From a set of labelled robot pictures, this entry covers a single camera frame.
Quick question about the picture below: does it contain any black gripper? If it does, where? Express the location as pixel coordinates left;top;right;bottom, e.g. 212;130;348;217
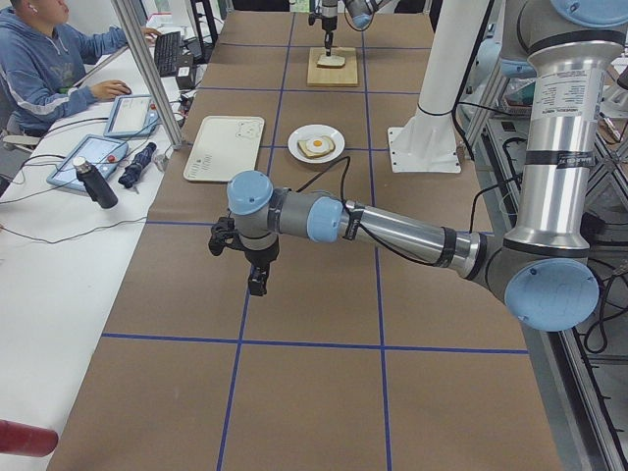
241;235;280;296
319;0;339;56

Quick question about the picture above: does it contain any white round plate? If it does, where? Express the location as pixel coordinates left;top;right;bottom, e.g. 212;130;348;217
288;125;345;164

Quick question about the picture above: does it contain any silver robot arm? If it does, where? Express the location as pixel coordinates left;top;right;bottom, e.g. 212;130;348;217
209;1;627;332
308;0;389;56

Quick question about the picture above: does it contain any bread slice with egg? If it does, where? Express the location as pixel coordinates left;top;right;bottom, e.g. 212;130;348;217
297;135;336;159

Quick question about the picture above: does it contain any person's hand on mouse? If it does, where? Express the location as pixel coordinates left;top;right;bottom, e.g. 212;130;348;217
90;79;126;101

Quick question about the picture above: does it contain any bamboo cutting board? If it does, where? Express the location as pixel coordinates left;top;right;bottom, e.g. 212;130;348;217
306;47;359;87

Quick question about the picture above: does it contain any cream bear tray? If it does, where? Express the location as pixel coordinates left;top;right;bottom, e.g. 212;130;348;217
183;116;265;183

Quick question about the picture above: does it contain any black keyboard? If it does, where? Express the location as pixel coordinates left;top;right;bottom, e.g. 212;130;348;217
153;31;182;78

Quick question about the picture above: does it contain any folded dark blue umbrella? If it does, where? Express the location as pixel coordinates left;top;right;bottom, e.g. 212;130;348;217
118;142;157;189

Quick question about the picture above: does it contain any black water bottle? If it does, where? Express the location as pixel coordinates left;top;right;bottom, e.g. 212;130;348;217
72;156;118;209

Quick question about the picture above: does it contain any near teach pendant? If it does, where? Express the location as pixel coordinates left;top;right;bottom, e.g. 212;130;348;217
46;134;129;194

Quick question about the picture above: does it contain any teach pendant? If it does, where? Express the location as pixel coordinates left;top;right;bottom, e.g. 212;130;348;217
46;134;129;194
103;94;159;138

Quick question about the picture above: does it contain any black computer mouse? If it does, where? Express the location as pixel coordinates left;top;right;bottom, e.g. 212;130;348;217
112;82;131;96

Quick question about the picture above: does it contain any far teach pendant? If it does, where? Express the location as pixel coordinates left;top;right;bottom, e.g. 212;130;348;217
103;94;159;138

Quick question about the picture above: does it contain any red bottle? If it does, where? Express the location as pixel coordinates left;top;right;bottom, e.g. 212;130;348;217
1;419;59;457

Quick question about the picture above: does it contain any person in blue hoodie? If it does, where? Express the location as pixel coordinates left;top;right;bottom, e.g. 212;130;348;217
0;0;163;138

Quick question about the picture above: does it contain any white pedestal column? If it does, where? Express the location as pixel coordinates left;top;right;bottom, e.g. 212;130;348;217
388;0;493;174

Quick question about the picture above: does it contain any aluminium frame post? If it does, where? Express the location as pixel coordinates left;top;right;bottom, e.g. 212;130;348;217
111;0;183;150

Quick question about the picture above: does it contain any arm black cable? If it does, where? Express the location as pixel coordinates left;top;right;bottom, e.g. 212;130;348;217
293;155;526;266

